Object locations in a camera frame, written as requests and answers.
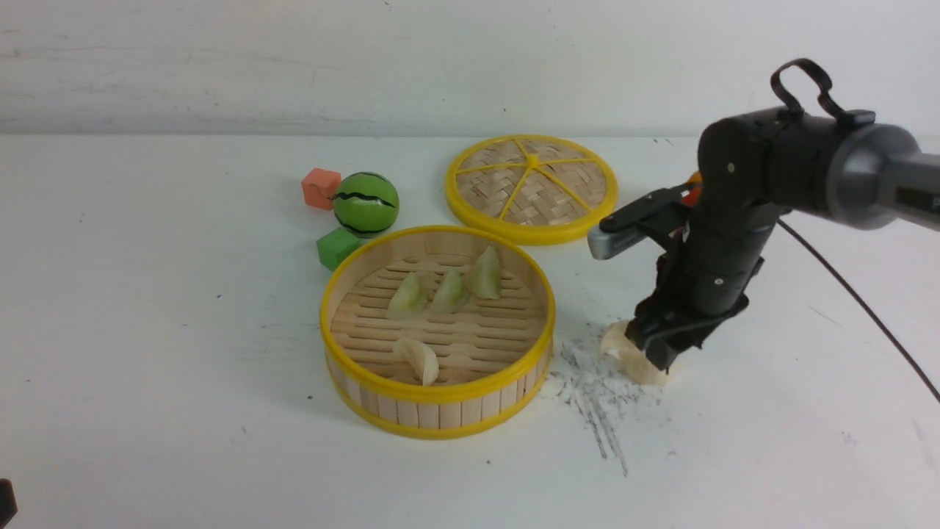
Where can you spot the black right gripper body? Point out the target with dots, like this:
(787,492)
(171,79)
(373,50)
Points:
(705,272)

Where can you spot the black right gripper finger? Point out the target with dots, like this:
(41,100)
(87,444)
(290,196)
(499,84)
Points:
(675,345)
(645,332)

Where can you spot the white dumpling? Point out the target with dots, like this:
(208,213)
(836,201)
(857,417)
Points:
(615,343)
(640,370)
(420,357)

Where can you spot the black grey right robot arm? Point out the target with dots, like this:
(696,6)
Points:
(754,169)

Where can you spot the yellow rimmed woven steamer lid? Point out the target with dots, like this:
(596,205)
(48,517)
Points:
(531,189)

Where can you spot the yellow rimmed bamboo steamer tray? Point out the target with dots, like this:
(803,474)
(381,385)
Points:
(493,354)

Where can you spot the orange yellow toy pear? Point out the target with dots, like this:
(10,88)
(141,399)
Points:
(693,192)

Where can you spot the green striped watermelon ball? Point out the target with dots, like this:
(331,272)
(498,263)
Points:
(366,204)

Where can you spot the green foam cube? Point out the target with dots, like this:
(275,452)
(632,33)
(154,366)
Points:
(334,247)

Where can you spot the orange foam cube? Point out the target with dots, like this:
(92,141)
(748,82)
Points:
(319,187)

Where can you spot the black left robot part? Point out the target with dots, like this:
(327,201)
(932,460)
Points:
(8,502)

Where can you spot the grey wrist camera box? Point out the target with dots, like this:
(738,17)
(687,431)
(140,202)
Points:
(631,228)

